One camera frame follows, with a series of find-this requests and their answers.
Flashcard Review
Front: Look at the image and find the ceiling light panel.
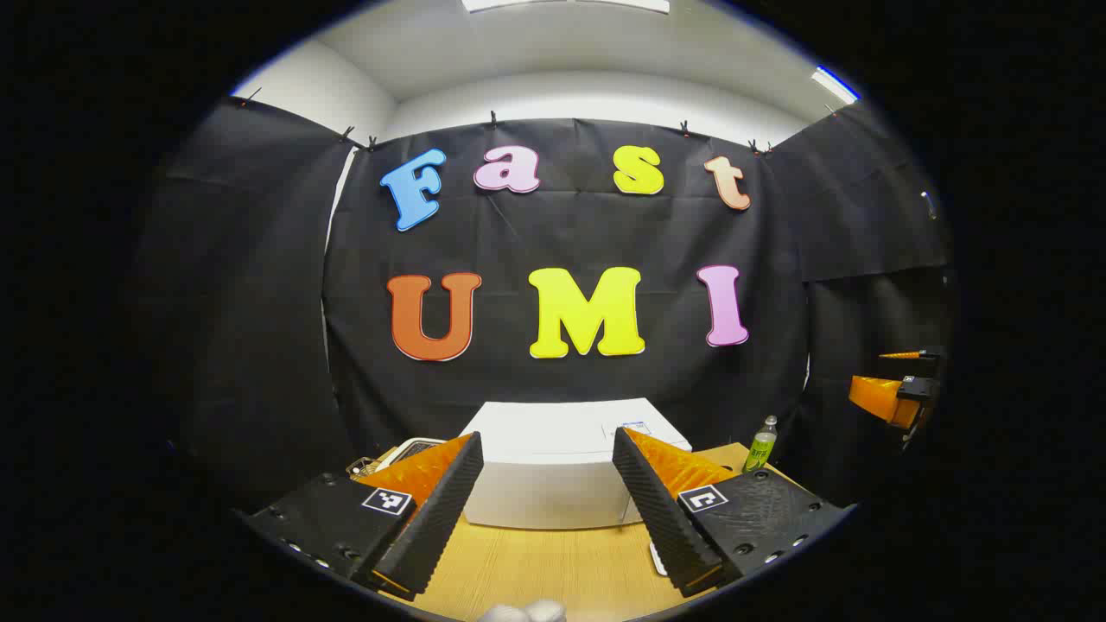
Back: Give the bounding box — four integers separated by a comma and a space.
810, 66, 862, 106
461, 0, 671, 15

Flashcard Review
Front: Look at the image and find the small white appliance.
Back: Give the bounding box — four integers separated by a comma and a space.
373, 436, 447, 474

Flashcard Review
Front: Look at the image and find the green tea bottle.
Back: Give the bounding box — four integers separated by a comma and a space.
743, 416, 779, 473

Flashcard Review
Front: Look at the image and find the black backdrop cloth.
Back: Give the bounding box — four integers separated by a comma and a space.
130, 95, 956, 511

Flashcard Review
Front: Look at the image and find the white microwave oven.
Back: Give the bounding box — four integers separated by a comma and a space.
458, 399, 692, 530

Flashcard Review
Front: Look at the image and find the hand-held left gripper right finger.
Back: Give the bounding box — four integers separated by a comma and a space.
612, 426, 856, 599

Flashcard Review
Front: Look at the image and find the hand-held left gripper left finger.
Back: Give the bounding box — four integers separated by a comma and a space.
242, 432, 485, 603

